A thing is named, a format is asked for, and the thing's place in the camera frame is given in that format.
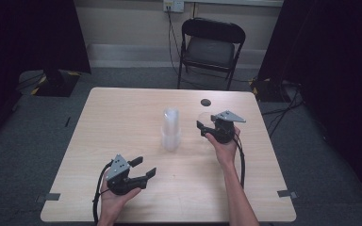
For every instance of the white wall socket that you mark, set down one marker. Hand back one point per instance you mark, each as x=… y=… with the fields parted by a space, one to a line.
x=173 y=5

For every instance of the person's right hand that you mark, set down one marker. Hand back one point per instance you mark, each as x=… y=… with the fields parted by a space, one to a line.
x=226 y=152

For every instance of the black round table grommet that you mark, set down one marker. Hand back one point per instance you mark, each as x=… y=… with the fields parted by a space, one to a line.
x=205 y=102

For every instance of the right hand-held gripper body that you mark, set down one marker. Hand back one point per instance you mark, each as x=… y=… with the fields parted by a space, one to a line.
x=223 y=132

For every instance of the black folding chair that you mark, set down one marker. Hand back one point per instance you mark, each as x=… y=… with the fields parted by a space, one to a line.
x=209 y=51

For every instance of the grey tape strip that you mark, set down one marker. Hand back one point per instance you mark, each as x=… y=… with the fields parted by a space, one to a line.
x=52 y=197
x=286 y=193

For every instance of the stack of clear plastic cups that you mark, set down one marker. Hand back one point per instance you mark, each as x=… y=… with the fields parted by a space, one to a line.
x=171 y=132

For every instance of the dark curtain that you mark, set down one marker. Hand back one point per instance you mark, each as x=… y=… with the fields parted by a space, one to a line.
x=336 y=78
x=28 y=37

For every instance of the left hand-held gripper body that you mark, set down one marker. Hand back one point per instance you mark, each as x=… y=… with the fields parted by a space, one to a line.
x=121 y=183

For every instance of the person's left hand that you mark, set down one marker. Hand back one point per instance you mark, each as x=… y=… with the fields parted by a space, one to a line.
x=113 y=204

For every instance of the black stand base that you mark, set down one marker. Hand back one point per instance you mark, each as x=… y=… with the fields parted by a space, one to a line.
x=265 y=91
x=56 y=84

